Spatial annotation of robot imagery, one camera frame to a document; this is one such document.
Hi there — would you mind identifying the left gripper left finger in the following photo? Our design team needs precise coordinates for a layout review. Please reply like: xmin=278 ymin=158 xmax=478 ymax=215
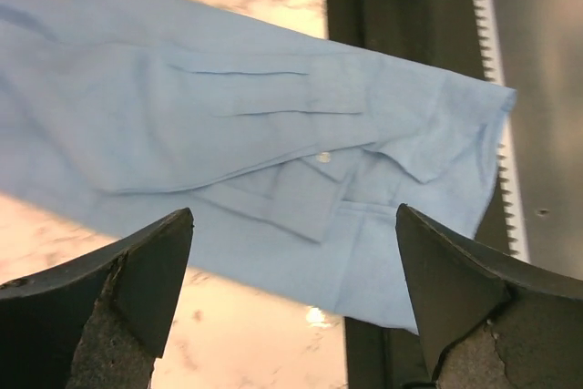
xmin=1 ymin=209 xmax=193 ymax=388

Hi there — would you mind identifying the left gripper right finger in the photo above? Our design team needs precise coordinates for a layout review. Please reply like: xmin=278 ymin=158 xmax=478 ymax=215
xmin=396 ymin=204 xmax=582 ymax=388

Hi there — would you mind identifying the blue long sleeve shirt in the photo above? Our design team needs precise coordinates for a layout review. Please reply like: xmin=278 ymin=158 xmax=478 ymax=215
xmin=1 ymin=0 xmax=516 ymax=331

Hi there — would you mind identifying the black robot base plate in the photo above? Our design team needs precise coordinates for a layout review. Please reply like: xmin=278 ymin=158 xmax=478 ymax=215
xmin=326 ymin=0 xmax=489 ymax=388

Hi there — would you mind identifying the white slotted cable duct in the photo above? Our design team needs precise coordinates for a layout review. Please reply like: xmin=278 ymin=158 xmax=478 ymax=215
xmin=464 ymin=0 xmax=532 ymax=262

